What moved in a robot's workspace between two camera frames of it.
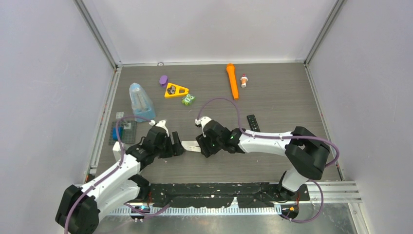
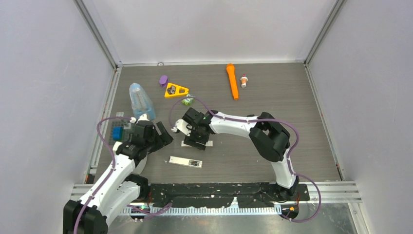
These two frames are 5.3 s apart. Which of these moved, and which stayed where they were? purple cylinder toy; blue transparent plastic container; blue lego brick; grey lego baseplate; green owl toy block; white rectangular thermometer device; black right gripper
Moved: white rectangular thermometer device; black right gripper
Stayed: grey lego baseplate; purple cylinder toy; green owl toy block; blue lego brick; blue transparent plastic container
